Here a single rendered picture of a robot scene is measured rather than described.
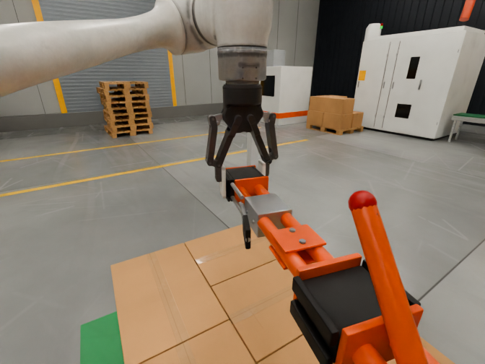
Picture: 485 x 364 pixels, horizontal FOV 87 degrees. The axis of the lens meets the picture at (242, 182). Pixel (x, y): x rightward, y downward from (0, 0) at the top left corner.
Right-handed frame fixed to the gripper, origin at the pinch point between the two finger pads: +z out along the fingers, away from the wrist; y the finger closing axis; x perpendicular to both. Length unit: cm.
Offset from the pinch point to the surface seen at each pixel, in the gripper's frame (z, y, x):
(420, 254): 125, 189, 79
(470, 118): 68, 631, 349
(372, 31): -132, 565, 620
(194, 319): 70, -12, 27
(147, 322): 70, -31, 32
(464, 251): 125, 230, 71
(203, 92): 40, 148, 1006
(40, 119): 97, -357, 844
